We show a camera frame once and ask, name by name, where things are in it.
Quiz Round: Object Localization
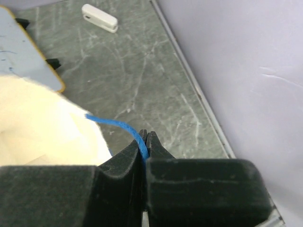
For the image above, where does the blue checkered paper bag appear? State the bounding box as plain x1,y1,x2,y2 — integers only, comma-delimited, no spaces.
0,74,150,167

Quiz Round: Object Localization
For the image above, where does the small yellow-framed whiteboard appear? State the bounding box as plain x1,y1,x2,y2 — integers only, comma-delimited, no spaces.
0,6,65,93

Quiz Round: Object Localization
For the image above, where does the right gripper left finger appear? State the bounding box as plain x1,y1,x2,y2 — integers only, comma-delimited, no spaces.
0,141,143,227

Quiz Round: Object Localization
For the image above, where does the white eraser block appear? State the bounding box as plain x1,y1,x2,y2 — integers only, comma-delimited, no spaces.
81,4,118,33

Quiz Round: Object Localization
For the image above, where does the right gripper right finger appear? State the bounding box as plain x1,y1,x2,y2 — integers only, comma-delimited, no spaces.
146,131,272,227

